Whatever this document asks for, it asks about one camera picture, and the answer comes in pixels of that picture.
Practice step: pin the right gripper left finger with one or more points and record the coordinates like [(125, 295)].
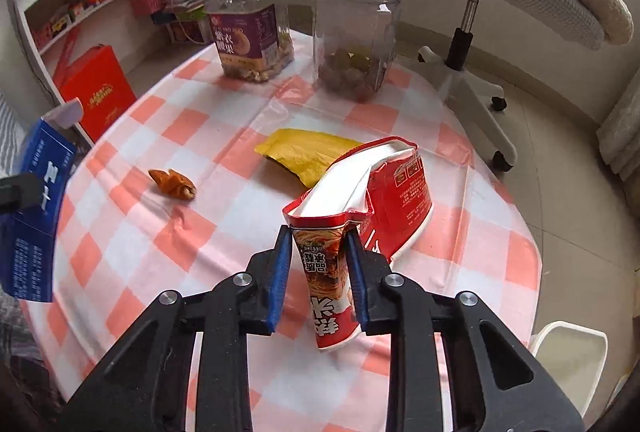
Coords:
[(142, 382)]

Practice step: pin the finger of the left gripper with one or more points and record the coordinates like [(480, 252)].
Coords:
[(19, 192)]

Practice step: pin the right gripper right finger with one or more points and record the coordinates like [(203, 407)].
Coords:
[(495, 384)]

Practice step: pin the dark blue milk carton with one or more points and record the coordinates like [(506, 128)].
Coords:
[(28, 236)]

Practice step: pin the red noodle snack bag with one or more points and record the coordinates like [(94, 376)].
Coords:
[(379, 189)]

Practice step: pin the yellow snack wrapper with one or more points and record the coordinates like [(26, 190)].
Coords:
[(306, 154)]

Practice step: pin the white plastic trash bin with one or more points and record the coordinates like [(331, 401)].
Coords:
[(574, 356)]

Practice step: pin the red gift box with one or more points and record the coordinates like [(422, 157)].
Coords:
[(96, 79)]

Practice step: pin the orange white checkered tablecloth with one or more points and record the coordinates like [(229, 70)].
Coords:
[(121, 241)]

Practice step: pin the beige lace curtain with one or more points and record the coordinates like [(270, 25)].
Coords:
[(618, 139)]

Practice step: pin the purple label nut jar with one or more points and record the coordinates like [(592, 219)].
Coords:
[(252, 37)]

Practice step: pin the clear jar with nuts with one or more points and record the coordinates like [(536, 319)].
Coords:
[(354, 45)]

